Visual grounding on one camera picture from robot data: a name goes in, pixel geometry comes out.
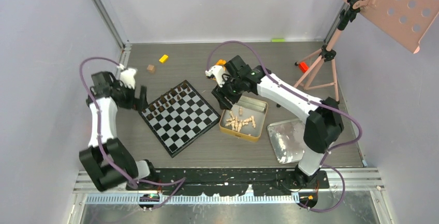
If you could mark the gold tin box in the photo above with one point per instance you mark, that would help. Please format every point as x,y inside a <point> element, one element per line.
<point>245,120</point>

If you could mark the pink music stand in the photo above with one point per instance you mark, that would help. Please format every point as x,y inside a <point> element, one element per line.
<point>405,21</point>

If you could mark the small wooden cube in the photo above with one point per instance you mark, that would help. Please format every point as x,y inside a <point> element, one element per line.
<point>151,69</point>

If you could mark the orange triangular plastic frame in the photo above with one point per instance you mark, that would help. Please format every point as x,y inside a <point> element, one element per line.
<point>221,62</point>

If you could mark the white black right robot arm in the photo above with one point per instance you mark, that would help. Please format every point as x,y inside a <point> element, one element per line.
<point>321,117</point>

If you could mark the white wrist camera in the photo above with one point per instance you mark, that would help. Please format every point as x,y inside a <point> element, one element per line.
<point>216,72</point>
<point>127,77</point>

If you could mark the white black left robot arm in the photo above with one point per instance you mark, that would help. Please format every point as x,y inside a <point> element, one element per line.
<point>106,160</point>

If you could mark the silver tin lid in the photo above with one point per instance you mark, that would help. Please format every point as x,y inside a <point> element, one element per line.
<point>287,141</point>

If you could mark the red block near stand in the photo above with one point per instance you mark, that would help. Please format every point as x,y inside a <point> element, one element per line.
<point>303,67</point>

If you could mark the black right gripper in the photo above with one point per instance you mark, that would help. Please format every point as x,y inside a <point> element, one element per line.
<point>224,103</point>

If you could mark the black white chess board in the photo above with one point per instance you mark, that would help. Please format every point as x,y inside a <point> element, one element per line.
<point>179,116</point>

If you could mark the yellow rectangular block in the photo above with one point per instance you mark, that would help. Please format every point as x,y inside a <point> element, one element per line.
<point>164,58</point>

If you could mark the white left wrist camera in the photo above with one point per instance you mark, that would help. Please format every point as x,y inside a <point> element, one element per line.
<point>127,77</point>

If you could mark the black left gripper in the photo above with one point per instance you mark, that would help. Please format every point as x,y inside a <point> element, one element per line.
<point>134,104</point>

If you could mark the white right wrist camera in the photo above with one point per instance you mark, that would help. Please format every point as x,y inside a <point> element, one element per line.
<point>216,72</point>

